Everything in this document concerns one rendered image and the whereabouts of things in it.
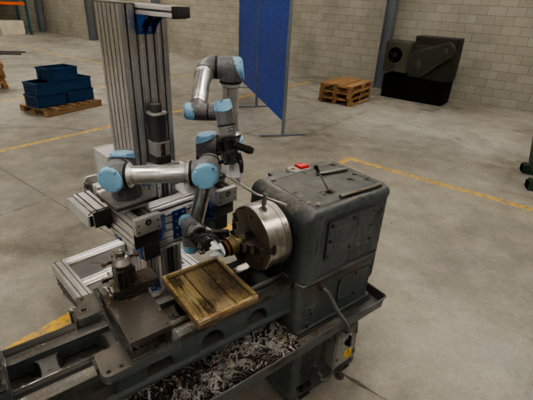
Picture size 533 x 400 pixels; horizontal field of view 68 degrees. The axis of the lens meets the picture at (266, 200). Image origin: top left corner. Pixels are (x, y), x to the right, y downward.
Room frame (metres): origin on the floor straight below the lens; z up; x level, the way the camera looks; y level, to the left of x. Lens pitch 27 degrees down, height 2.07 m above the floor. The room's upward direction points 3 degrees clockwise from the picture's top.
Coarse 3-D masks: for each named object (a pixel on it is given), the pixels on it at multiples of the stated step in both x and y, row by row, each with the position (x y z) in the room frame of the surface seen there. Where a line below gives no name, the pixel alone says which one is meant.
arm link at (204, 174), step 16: (112, 160) 1.67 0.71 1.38; (192, 160) 1.64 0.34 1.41; (208, 160) 1.64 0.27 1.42; (112, 176) 1.56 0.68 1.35; (128, 176) 1.59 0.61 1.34; (144, 176) 1.59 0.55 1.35; (160, 176) 1.59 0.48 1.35; (176, 176) 1.60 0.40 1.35; (192, 176) 1.57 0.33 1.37; (208, 176) 1.58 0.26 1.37
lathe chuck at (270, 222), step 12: (252, 204) 1.59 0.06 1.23; (252, 216) 1.54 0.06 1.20; (264, 216) 1.51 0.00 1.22; (276, 216) 1.53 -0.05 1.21; (252, 228) 1.53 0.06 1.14; (264, 228) 1.47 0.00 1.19; (276, 228) 1.48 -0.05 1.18; (264, 240) 1.46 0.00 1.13; (276, 240) 1.45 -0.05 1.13; (276, 252) 1.44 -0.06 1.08; (252, 264) 1.53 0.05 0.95; (264, 264) 1.45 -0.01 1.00
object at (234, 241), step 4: (228, 236) 1.52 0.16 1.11; (232, 236) 1.49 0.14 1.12; (236, 236) 1.51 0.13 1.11; (224, 240) 1.46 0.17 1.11; (228, 240) 1.46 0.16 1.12; (232, 240) 1.46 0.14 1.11; (236, 240) 1.47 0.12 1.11; (240, 240) 1.49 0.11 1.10; (224, 244) 1.44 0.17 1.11; (228, 244) 1.45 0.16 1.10; (232, 244) 1.45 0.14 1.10; (236, 244) 1.46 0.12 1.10; (224, 248) 1.44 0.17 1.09; (228, 248) 1.43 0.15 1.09; (232, 248) 1.44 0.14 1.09; (236, 248) 1.45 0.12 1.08; (228, 252) 1.43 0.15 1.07; (232, 252) 1.44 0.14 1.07; (236, 252) 1.46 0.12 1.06; (224, 256) 1.44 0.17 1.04
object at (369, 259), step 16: (368, 256) 1.77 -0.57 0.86; (272, 272) 1.64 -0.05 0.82; (336, 272) 1.62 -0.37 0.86; (352, 272) 1.72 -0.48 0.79; (368, 272) 1.80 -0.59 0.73; (304, 288) 1.48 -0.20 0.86; (336, 288) 1.65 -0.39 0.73; (352, 288) 1.73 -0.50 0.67; (304, 304) 1.51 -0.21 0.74; (320, 304) 1.58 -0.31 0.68; (336, 304) 1.67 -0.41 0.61; (352, 304) 1.73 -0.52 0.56; (288, 320) 1.52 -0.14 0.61; (304, 320) 1.52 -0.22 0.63; (320, 320) 1.59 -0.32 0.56; (320, 352) 1.65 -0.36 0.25; (288, 368) 1.55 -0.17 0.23; (304, 368) 1.57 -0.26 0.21; (320, 368) 1.66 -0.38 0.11; (336, 368) 1.73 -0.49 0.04; (272, 384) 1.61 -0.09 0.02; (288, 384) 1.53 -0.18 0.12; (304, 384) 1.61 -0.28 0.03
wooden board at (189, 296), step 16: (176, 272) 1.49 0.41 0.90; (192, 272) 1.52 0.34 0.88; (208, 272) 1.53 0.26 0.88; (224, 272) 1.54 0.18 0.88; (176, 288) 1.40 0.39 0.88; (192, 288) 1.41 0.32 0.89; (208, 288) 1.41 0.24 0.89; (224, 288) 1.42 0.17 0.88; (240, 288) 1.42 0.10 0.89; (192, 304) 1.30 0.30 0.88; (208, 304) 1.31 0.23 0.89; (224, 304) 1.31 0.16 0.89; (240, 304) 1.30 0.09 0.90; (192, 320) 1.22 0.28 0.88; (208, 320) 1.20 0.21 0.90
